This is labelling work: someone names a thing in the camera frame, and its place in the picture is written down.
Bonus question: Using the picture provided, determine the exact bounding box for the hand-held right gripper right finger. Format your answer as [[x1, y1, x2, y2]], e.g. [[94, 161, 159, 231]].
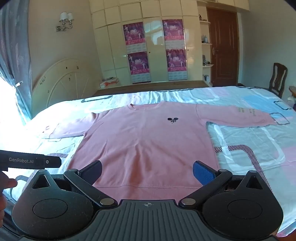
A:
[[179, 161, 273, 208]]

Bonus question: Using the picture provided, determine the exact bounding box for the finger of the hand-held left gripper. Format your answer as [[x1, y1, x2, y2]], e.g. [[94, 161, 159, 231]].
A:
[[44, 156, 62, 168]]

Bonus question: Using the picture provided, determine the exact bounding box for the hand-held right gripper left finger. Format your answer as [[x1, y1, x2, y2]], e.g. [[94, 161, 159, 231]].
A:
[[23, 160, 118, 208]]

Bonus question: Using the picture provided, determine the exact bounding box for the pink sweatshirt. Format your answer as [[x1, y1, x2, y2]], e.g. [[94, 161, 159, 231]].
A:
[[43, 101, 278, 202]]

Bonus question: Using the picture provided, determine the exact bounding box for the person's left hand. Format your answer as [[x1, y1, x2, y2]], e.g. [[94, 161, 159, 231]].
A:
[[0, 172, 18, 230]]

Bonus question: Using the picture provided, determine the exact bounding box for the patterned bed sheet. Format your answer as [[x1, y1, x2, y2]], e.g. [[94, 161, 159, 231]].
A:
[[0, 86, 296, 237]]

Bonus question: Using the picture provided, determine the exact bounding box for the white round headboard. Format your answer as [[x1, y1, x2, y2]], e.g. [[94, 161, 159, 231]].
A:
[[32, 58, 102, 114]]

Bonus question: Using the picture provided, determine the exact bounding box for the blue patterned curtain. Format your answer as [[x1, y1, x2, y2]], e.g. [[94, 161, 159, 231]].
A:
[[0, 0, 33, 127]]

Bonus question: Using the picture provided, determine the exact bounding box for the cream wardrobe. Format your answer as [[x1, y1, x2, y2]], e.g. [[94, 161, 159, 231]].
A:
[[89, 0, 250, 87]]

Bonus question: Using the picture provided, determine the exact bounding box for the brown wooden door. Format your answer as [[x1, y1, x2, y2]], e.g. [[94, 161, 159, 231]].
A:
[[206, 8, 238, 87]]

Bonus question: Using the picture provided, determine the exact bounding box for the white corner shelf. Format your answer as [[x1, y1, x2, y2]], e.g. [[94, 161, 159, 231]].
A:
[[198, 6, 213, 87]]

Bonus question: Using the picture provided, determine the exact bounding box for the dark wooden chair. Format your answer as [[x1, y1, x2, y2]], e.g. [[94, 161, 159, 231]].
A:
[[254, 62, 288, 99]]

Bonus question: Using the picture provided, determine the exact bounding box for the wooden bed frame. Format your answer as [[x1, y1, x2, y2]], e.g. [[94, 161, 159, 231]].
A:
[[92, 80, 210, 97]]

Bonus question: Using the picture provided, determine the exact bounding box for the pink wall poster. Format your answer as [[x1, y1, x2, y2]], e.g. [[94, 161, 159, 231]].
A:
[[128, 51, 148, 83], [123, 22, 146, 52], [162, 19, 184, 49], [166, 49, 187, 80]]

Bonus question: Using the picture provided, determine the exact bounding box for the wall lamp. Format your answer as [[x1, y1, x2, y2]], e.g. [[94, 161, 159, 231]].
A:
[[55, 11, 74, 32]]

